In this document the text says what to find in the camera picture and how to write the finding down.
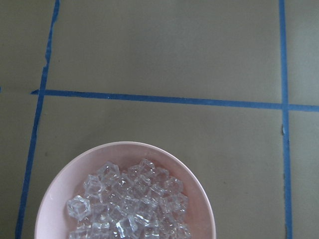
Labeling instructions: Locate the pink bowl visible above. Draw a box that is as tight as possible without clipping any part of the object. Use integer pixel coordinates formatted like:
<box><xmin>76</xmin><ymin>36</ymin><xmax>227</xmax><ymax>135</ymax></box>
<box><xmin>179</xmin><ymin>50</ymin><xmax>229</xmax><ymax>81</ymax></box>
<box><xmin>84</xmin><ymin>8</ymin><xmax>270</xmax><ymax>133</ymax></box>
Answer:
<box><xmin>34</xmin><ymin>141</ymin><xmax>216</xmax><ymax>239</ymax></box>

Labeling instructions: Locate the pile of clear ice cubes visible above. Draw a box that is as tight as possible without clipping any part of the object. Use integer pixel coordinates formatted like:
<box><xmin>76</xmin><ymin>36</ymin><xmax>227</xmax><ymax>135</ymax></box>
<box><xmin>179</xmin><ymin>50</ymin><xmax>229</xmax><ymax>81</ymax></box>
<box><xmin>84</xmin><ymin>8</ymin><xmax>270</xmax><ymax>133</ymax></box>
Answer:
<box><xmin>66</xmin><ymin>159</ymin><xmax>192</xmax><ymax>239</ymax></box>

